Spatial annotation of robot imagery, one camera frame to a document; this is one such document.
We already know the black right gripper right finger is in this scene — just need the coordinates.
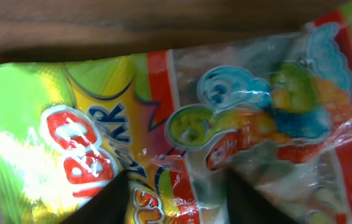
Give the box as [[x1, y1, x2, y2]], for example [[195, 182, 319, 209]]
[[226, 169, 297, 224]]

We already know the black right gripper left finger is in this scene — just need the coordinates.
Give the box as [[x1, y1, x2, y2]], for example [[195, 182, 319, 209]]
[[60, 170, 130, 224]]

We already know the green Haribo gummy bag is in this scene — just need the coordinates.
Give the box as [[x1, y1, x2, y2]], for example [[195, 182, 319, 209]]
[[0, 1, 352, 223]]

